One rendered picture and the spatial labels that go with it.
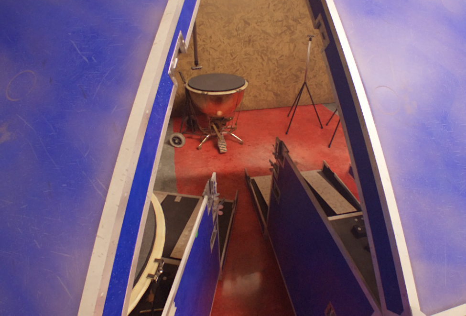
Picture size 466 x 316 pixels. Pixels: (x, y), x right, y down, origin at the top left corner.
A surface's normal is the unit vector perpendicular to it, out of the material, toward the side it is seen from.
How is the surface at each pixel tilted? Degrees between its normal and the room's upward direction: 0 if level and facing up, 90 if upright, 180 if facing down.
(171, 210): 2
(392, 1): 42
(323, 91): 90
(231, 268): 0
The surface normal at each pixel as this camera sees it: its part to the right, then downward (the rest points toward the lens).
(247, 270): 0.00, -0.86
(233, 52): 0.22, 0.50
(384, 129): 0.11, -0.30
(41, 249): -0.10, -0.37
